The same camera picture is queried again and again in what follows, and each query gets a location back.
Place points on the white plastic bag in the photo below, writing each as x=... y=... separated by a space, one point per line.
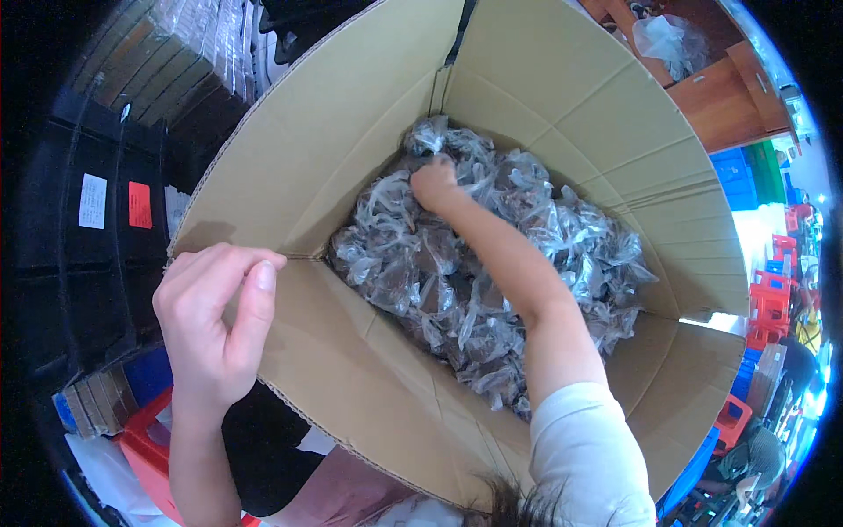
x=105 y=474

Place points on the large brown cardboard box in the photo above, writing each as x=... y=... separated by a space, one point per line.
x=560 y=112

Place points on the stack of red plastic stools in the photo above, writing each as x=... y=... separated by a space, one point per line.
x=774 y=296

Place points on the person's right hand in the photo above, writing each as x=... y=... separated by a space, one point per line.
x=433 y=186

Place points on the stack of wrapped brown boxes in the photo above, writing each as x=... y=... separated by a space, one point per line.
x=171 y=59

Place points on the red plastic stool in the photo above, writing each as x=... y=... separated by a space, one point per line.
x=732 y=421
x=148 y=448

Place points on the person's body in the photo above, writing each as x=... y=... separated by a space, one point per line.
x=583 y=454

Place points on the pile of clear bagged items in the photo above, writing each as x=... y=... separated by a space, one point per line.
x=421 y=276

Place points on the blue plastic crate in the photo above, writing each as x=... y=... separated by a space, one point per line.
x=734 y=178
x=148 y=375

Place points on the clear plastic bagged item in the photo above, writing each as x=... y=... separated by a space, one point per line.
x=428 y=137

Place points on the person's left hand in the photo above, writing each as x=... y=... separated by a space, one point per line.
x=204 y=329

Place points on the crumpled clear plastic bag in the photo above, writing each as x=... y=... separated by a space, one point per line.
x=665 y=36

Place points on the black plastic crates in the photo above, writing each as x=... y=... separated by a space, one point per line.
x=85 y=283

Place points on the green plastic crate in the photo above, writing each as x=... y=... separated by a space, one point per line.
x=767 y=171

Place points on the row of small cardboard boxes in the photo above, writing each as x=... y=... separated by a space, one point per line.
x=92 y=402

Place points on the person's right fingers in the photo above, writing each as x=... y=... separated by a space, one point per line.
x=431 y=168

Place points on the person's legs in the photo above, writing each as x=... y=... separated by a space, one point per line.
x=283 y=461

